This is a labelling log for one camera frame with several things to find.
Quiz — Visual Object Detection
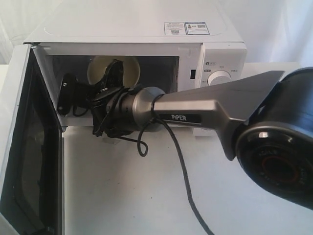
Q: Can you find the white microwave door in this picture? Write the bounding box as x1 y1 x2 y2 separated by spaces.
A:
0 44 65 235

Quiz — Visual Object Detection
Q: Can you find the cream ceramic bowl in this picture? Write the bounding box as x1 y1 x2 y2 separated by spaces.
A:
87 56 141 88

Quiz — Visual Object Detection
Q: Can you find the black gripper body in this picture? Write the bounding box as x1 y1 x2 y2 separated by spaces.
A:
91 86 137 138

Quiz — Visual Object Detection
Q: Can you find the upper white control knob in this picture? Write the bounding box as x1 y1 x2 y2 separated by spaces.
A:
207 70 231 86

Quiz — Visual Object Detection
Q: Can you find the blue white warning sticker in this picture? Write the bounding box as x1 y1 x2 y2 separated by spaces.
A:
164 22 210 36

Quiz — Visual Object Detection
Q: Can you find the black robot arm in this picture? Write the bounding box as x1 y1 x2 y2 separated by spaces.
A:
91 61 313 209

